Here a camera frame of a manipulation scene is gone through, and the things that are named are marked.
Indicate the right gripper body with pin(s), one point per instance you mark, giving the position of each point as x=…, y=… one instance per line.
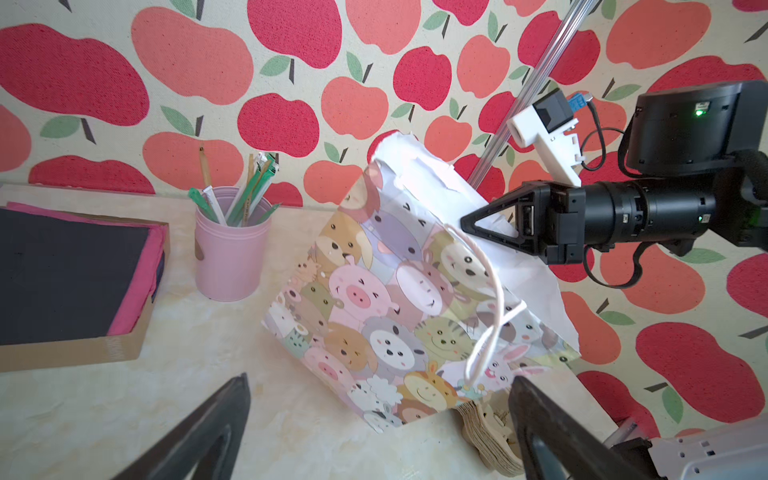
x=557, y=223

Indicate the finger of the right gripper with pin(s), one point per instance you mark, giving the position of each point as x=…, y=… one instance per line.
x=515, y=221

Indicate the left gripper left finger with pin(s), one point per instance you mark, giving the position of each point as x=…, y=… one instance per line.
x=204, y=445

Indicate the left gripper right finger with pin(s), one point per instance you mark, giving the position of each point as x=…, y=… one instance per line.
x=554, y=445

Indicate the cardboard cup carrier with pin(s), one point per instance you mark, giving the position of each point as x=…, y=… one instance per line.
x=489, y=428

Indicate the white paper gift bag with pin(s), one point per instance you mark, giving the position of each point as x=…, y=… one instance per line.
x=401, y=316

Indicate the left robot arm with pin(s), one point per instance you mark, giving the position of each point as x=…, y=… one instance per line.
x=732, y=451

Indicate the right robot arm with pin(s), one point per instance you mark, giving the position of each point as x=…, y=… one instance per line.
x=692, y=165

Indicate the pink straw holder cup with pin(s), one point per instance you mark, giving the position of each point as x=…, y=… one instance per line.
x=229, y=260

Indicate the green paper straw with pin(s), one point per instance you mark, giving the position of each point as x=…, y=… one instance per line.
x=248, y=197

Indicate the brown wooden stirrer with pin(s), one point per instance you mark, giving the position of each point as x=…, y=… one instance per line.
x=205, y=168

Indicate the right aluminium frame post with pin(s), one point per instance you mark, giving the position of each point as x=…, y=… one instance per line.
x=577, y=13

